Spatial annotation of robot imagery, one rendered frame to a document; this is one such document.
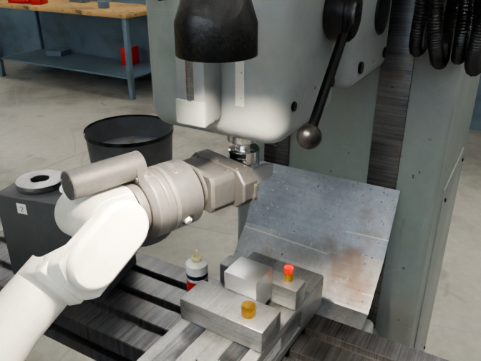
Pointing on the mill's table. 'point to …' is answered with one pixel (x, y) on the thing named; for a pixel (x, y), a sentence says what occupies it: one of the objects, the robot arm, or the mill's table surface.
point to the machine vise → (287, 309)
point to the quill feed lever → (337, 18)
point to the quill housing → (253, 71)
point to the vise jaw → (230, 315)
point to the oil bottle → (196, 270)
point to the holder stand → (36, 219)
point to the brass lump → (248, 309)
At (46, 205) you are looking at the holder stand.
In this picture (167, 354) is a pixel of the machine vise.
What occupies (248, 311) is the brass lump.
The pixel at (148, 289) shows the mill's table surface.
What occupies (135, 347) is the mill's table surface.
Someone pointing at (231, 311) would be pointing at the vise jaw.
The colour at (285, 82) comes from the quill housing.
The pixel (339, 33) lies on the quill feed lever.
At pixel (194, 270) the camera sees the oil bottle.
